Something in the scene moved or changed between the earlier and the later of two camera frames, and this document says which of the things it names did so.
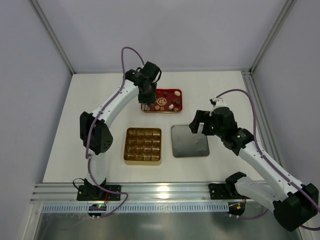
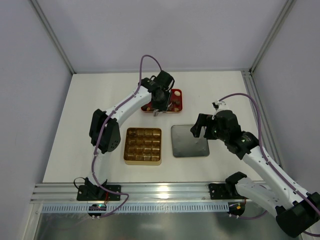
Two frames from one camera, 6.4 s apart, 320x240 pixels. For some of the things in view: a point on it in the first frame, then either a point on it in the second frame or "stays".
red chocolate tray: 168,100 stays
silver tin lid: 185,143 stays
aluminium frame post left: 41,16 stays
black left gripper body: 147,99 → 161,107
